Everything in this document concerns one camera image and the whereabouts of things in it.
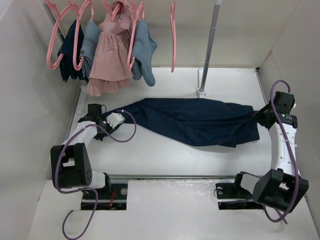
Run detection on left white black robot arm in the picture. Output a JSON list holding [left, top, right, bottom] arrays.
[[50, 104, 125, 199]]

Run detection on hanging blue grey garment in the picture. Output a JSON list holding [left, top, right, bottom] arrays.
[[131, 20, 158, 87]]

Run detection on empty pink hanger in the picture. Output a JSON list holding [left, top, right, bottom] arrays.
[[170, 0, 177, 73]]

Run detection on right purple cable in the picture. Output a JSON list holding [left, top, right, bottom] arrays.
[[262, 79, 300, 225]]

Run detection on dark blue denim trousers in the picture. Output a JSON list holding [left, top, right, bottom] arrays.
[[122, 98, 260, 148]]

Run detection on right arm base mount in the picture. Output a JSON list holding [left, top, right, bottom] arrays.
[[214, 182, 263, 210]]

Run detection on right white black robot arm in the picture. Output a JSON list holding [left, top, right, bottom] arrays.
[[231, 91, 309, 212]]

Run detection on grey rack pole left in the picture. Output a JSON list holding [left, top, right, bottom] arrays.
[[42, 0, 66, 43]]

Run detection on pink hanger far left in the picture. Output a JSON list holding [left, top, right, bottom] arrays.
[[45, 0, 72, 70]]

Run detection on hanging pink dress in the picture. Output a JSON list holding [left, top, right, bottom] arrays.
[[87, 0, 134, 97]]

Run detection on grey rack pole right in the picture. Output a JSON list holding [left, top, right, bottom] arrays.
[[199, 0, 223, 91]]

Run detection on aluminium rail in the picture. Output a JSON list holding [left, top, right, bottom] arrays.
[[109, 174, 236, 180]]

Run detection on purple cable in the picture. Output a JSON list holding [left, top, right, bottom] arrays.
[[53, 109, 138, 240], [262, 79, 300, 225]]

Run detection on white rack base left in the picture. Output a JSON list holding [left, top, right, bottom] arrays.
[[75, 85, 88, 114]]

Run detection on white rack base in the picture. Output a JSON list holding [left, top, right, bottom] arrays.
[[75, 85, 88, 114], [196, 67, 208, 98]]

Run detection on pink hanger holding dress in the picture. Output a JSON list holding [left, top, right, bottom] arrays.
[[102, 0, 123, 22]]

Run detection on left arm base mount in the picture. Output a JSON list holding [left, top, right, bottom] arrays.
[[80, 178, 128, 211]]

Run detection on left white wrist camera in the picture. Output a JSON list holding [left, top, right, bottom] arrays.
[[106, 112, 125, 129]]

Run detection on grey rack pole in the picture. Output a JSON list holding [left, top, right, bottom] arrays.
[[42, 0, 66, 43], [199, 0, 223, 91]]

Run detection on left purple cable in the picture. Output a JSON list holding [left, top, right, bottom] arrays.
[[53, 109, 138, 240]]

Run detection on hanging light blue garment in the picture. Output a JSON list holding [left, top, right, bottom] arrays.
[[80, 20, 101, 78]]

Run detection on hanging dark denim garment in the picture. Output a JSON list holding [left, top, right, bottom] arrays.
[[57, 20, 89, 83]]

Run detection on white rack base right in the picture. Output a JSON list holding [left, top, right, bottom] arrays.
[[196, 67, 208, 98]]

